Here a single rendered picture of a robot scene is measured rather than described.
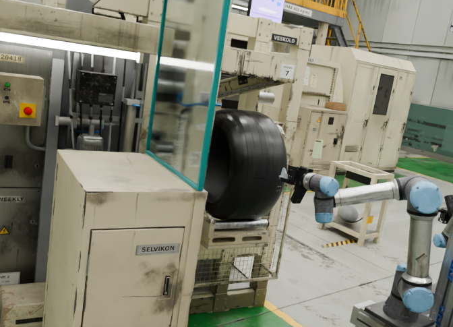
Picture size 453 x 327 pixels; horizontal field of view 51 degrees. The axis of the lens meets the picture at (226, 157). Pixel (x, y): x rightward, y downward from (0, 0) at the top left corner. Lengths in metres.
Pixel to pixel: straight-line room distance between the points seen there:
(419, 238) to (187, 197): 0.97
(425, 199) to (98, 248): 1.22
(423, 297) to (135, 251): 1.17
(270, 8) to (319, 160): 2.40
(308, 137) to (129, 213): 5.78
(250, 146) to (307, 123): 4.85
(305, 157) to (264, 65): 4.58
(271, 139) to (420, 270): 0.87
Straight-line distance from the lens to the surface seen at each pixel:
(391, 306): 2.30
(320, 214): 1.98
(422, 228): 2.03
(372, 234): 5.48
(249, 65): 2.64
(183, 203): 1.55
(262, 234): 2.50
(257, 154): 2.23
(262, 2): 6.55
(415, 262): 2.08
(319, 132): 7.29
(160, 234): 1.55
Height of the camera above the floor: 1.69
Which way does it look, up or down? 11 degrees down
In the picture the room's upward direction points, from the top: 9 degrees clockwise
